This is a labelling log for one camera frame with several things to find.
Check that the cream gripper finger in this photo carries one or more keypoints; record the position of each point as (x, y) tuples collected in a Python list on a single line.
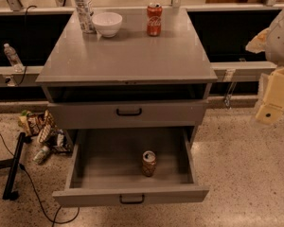
[(258, 43), (272, 104)]

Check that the red cola can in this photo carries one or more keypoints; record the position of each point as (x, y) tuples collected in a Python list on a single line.
[(154, 12)]

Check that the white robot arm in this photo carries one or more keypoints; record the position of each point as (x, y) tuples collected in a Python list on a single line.
[(271, 41)]

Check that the clear plastic water bottle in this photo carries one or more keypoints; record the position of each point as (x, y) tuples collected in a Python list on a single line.
[(85, 13)]

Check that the white ceramic bowl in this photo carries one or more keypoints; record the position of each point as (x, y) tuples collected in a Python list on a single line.
[(107, 24)]

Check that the crushed can on floor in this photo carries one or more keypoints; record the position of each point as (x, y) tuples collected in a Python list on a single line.
[(41, 155)]

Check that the black lower drawer handle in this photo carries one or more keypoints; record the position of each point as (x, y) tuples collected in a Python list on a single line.
[(129, 199)]

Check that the grey drawer cabinet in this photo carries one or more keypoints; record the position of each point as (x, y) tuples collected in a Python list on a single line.
[(131, 66)]

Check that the closed grey upper drawer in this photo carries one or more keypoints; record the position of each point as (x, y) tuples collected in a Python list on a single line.
[(101, 115)]

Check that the open grey lower drawer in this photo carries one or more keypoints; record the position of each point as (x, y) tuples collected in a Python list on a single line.
[(107, 163)]

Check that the snack bag pile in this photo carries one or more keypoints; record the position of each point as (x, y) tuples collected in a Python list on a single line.
[(43, 126)]

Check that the black drawer handle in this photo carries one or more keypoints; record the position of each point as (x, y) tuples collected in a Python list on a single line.
[(129, 199), (129, 112)]

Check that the small water bottle on ledge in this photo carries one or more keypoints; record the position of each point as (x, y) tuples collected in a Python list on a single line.
[(13, 58)]

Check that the orange soda can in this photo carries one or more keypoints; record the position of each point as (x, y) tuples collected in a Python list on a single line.
[(148, 163)]

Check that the black upper drawer handle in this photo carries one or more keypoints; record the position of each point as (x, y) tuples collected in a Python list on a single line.
[(129, 112)]

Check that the black stand leg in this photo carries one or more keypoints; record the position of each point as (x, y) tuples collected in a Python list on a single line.
[(12, 165)]

